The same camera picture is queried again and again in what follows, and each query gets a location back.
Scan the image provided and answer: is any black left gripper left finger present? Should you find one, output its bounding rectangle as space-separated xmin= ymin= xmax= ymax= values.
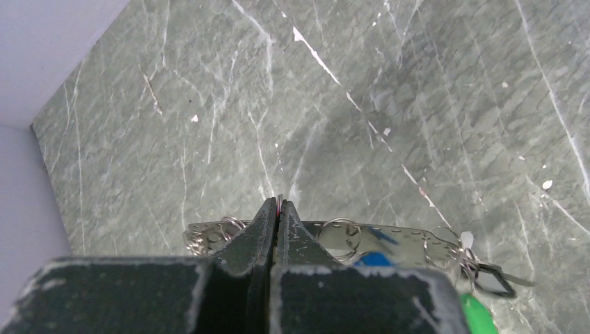
xmin=1 ymin=198 xmax=278 ymax=333

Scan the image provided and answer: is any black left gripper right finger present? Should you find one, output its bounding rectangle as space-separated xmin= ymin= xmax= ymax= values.
xmin=269 ymin=199 xmax=472 ymax=334

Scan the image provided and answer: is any green key tag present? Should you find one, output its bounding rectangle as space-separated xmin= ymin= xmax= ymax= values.
xmin=460 ymin=294 xmax=499 ymax=334

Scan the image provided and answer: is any blue key tag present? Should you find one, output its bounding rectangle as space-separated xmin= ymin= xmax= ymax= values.
xmin=353 ymin=227 xmax=399 ymax=267

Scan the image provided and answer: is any metal key organizer plate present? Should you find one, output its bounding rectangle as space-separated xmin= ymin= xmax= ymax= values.
xmin=182 ymin=197 xmax=461 ymax=276

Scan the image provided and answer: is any black key tag white label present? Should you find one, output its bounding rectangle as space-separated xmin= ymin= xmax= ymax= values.
xmin=472 ymin=262 xmax=536 ymax=299

